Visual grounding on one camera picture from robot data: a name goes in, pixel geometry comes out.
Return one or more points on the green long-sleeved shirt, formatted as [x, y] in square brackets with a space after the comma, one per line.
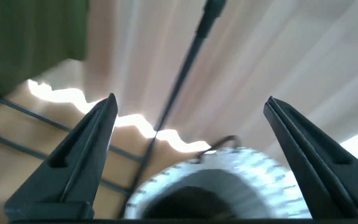
[26, 37]

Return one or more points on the beige curtain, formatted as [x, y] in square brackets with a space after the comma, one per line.
[291, 46]

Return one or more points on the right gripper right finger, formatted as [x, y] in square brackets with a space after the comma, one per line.
[328, 174]

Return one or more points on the black clothes rack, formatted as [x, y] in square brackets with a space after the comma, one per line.
[211, 12]

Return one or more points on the white laundry basket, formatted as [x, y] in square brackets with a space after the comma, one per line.
[244, 168]

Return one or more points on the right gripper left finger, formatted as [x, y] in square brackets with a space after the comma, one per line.
[73, 168]

